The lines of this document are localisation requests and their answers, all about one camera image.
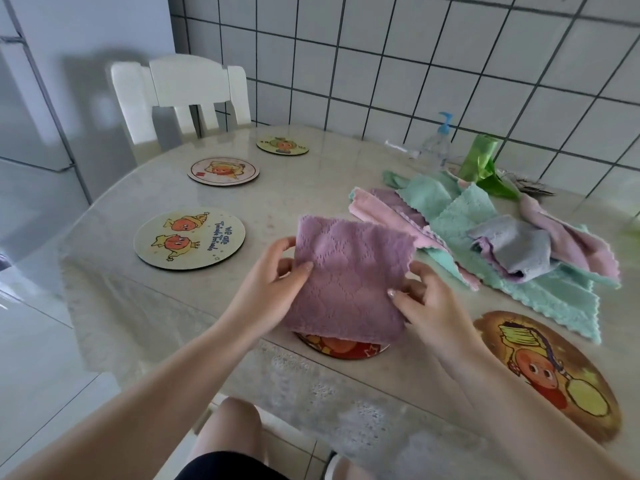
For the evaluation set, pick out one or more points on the person's right hand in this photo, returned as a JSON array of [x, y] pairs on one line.
[[440, 319]]

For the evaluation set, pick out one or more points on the person's left hand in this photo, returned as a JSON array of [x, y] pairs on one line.
[[260, 299]]

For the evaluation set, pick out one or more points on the person's left thumb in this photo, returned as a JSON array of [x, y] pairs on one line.
[[300, 272]]

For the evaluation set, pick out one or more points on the person's right thumb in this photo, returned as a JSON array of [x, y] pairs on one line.
[[402, 299]]

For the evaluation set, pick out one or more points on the purple microfibre cloth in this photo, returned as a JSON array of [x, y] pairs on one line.
[[350, 274]]

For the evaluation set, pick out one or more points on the person's right forearm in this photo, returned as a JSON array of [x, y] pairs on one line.
[[530, 419]]

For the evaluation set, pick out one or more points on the person's left forearm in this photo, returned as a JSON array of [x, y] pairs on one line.
[[135, 404]]

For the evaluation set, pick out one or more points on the round red cartoon placemat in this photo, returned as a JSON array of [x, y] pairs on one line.
[[345, 349]]

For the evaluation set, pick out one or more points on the pink microfibre cloth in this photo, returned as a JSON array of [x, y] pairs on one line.
[[565, 234], [380, 209]]

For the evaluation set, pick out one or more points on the lilac microfibre cloth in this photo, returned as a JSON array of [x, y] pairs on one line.
[[395, 202]]

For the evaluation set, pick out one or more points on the mint green microfibre cloth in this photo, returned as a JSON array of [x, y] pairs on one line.
[[425, 192], [465, 214], [555, 299]]

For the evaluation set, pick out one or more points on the round cream cartoon placemat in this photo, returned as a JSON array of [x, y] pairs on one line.
[[190, 238], [223, 170], [282, 144]]

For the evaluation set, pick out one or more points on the grey microfibre cloth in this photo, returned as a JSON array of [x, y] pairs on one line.
[[515, 247]]

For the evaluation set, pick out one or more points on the clear plastic table cover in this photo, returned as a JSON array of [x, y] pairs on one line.
[[165, 304]]

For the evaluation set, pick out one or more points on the clear pump bottle blue top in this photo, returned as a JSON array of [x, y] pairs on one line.
[[436, 144]]

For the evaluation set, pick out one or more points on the green plastic bag roll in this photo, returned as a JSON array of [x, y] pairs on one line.
[[481, 159]]

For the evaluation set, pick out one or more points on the round brown cartoon placemat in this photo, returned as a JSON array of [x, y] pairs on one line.
[[555, 374]]

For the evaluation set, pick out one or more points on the grey foil packet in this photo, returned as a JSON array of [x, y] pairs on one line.
[[527, 183]]

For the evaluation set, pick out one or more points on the person's leg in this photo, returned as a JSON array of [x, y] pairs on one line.
[[227, 434]]

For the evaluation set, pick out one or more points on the white slipper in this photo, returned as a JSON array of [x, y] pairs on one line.
[[337, 468]]

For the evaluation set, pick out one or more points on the black shorts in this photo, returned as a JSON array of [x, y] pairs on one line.
[[225, 469]]

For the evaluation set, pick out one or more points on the white wooden chair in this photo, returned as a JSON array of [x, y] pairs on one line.
[[175, 94]]

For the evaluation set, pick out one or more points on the silver refrigerator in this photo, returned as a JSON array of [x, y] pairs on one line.
[[30, 119]]

